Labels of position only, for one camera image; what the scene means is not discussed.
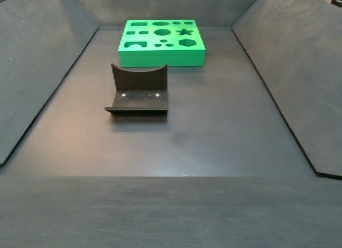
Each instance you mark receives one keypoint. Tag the black curved holder stand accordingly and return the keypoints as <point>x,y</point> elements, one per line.
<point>141,90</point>

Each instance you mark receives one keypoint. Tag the green shape sorter block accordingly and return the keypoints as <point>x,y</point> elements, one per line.
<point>157,42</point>

